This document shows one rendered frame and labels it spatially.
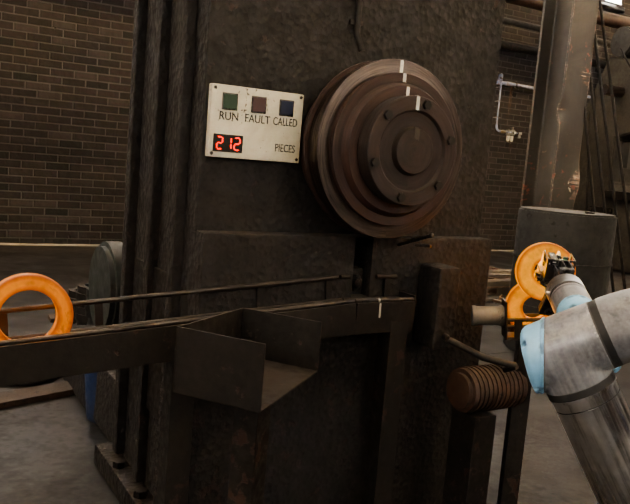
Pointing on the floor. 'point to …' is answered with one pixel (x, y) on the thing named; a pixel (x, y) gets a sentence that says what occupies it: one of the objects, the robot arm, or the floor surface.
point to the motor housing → (476, 427)
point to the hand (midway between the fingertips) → (545, 264)
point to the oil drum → (580, 242)
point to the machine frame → (291, 236)
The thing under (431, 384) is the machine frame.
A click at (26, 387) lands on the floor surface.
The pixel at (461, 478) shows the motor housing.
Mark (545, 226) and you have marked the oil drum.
